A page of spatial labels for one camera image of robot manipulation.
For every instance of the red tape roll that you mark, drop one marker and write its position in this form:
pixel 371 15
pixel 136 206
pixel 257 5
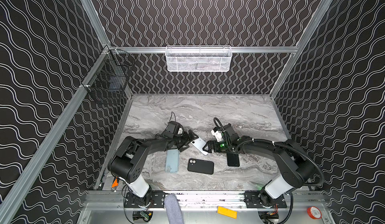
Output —
pixel 314 213

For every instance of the black wire mesh basket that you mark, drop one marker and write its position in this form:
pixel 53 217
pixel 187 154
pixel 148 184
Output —
pixel 109 84

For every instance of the orange handled tool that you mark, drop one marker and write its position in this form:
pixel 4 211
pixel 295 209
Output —
pixel 115 185

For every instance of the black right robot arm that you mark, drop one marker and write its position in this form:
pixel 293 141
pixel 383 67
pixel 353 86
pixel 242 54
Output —
pixel 297 168

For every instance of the black phone case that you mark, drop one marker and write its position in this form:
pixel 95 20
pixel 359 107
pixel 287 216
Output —
pixel 200 166

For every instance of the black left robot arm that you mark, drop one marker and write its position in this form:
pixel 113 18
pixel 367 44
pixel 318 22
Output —
pixel 128 160

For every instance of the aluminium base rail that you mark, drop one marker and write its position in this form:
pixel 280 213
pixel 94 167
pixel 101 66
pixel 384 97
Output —
pixel 188 201

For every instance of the white wire mesh basket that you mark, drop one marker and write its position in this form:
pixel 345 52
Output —
pixel 198 58

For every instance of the light blue phone case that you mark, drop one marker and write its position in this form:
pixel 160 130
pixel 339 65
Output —
pixel 172 161

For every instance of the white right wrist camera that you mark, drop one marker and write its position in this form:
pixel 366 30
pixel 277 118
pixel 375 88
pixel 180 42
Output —
pixel 217 133

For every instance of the dark blue smartphone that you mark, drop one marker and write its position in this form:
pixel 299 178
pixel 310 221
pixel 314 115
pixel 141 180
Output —
pixel 233 160

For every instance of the yellow block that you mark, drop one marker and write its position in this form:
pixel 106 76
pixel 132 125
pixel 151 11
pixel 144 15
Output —
pixel 227 212

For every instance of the white smartphone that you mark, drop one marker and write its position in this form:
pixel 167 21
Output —
pixel 199 144

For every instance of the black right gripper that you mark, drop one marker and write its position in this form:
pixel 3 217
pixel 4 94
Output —
pixel 215 145

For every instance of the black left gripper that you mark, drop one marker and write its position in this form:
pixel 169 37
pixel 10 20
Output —
pixel 186 139

